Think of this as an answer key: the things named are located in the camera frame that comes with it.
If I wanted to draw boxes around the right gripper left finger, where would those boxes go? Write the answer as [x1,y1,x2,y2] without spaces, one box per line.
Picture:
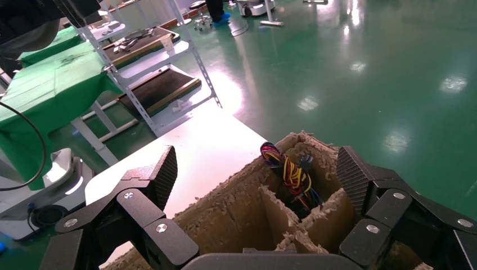
[39,145,200,270]

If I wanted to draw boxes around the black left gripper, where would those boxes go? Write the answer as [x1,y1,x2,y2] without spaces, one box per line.
[0,0,102,61]

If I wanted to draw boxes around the white perforated metal rack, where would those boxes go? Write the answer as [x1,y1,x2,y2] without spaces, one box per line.
[73,0,223,138]

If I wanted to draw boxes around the small white plastic part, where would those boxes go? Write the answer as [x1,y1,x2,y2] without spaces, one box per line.
[171,98,193,113]

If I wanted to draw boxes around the white paper tag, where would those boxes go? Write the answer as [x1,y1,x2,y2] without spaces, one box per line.
[160,33,177,53]

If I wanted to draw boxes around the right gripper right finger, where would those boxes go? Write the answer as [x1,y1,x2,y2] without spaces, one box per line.
[336,145,477,270]

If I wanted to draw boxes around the black hanging cable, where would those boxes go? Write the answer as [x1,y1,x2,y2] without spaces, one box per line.
[0,102,48,193]

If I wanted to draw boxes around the multicoloured wire harness bundle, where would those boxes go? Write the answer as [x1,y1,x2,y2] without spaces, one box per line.
[259,141,325,221]

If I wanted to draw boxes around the empty black mat tray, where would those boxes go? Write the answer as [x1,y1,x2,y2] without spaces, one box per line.
[117,68,203,118]

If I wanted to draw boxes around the table with plain green cloth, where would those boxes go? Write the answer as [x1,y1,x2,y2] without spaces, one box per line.
[0,26,140,191]

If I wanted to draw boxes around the worn cardboard divider box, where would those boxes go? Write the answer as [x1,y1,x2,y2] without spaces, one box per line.
[100,130,433,270]

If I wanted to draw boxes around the black mat tray with tools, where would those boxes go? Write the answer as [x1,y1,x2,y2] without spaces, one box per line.
[102,26,182,70]

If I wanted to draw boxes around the black floor cable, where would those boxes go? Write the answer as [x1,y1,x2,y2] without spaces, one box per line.
[228,17,251,38]

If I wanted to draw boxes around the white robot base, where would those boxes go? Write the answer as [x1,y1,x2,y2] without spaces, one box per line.
[0,148,95,241]

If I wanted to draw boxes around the black wheeled stool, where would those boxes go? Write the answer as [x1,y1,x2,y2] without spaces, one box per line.
[188,0,214,33]

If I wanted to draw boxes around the grey metal tools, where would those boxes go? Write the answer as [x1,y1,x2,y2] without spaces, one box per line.
[111,28,156,54]

